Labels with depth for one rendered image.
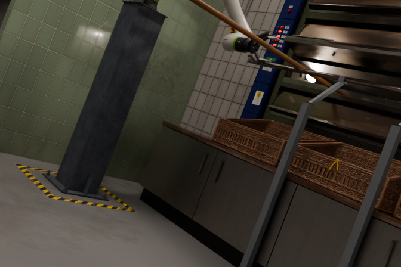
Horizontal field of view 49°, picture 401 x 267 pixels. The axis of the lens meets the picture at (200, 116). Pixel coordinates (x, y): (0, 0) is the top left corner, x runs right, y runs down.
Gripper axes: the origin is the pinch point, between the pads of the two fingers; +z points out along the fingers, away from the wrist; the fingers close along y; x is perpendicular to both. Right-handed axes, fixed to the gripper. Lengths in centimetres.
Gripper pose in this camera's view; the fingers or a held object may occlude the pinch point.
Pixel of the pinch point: (272, 49)
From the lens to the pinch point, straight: 255.8
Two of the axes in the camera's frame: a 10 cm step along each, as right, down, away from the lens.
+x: -6.8, -2.7, -6.8
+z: 6.3, 2.4, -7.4
